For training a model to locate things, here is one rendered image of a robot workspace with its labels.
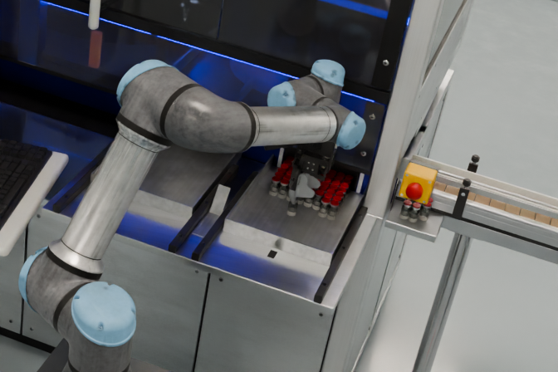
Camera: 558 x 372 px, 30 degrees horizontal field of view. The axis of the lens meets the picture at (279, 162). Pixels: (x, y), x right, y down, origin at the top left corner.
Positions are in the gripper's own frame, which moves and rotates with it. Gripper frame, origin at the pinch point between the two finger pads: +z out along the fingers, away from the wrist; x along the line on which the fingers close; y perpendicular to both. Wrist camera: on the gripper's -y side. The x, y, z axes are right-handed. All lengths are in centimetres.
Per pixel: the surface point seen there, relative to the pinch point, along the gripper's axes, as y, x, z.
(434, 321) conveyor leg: 40, 25, 40
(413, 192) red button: 26.6, 7.2, -6.7
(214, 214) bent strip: -15.3, -10.4, 5.2
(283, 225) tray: 0.4, -5.6, 5.1
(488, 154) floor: 39, 232, 93
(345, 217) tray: 12.5, 5.8, 5.1
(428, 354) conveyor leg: 41, 25, 52
